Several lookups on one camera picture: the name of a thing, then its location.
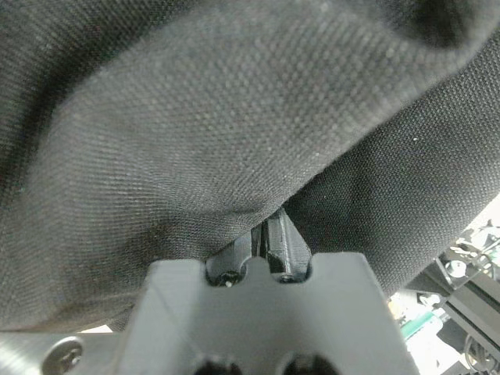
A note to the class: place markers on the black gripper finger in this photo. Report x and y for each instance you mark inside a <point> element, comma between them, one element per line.
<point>234,258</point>
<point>287,246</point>

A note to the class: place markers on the black T-shirt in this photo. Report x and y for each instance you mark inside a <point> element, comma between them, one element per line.
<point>195,136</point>

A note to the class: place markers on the silver metal clamp fitting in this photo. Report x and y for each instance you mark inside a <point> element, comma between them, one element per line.
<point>455,267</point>

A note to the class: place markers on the dark camera post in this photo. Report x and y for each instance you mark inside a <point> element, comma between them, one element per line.
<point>468,301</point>

